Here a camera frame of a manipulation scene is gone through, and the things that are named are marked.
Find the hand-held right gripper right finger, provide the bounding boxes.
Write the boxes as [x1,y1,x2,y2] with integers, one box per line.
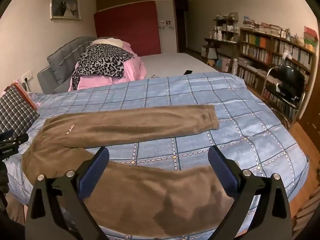
[207,145,293,240]

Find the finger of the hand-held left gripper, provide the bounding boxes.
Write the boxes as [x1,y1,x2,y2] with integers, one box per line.
[0,130,29,147]

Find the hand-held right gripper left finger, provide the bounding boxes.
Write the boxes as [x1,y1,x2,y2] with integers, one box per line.
[24,146,110,240]

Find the brown fleece blanket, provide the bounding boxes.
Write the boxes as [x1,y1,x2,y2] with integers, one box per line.
[21,104,237,238]

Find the dark checked pillow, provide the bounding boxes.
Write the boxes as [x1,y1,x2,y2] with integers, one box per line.
[0,83,40,140]

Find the blue plaid blanket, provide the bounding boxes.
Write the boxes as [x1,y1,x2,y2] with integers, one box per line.
[7,72,310,240]

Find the grey cushions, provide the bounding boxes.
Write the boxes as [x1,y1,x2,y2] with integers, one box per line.
[37,36,97,93]

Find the pink pillow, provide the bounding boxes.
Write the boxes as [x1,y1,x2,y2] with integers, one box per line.
[68,41,148,92]

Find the leopard print cloth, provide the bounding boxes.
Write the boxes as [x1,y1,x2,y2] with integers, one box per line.
[72,43,134,91]

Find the pink storage bin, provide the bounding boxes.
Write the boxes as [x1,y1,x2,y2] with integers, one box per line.
[220,56,232,73]

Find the black metal chair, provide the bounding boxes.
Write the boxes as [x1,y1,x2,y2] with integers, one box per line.
[264,64,308,128]

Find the white mattress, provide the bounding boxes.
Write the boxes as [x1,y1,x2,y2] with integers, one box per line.
[139,52,220,79]

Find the white pillow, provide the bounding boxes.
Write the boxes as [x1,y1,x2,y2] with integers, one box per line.
[93,37,124,47]

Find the wooden desk with shelf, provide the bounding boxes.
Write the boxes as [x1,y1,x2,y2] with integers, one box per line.
[201,12,242,68]

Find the wooden bookshelf with books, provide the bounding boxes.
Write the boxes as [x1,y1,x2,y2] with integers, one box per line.
[235,16,319,123]

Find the framed wall picture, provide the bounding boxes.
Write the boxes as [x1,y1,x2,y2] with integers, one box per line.
[50,0,82,21]

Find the red wall panel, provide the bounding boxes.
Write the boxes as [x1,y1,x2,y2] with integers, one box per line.
[94,1,162,56]

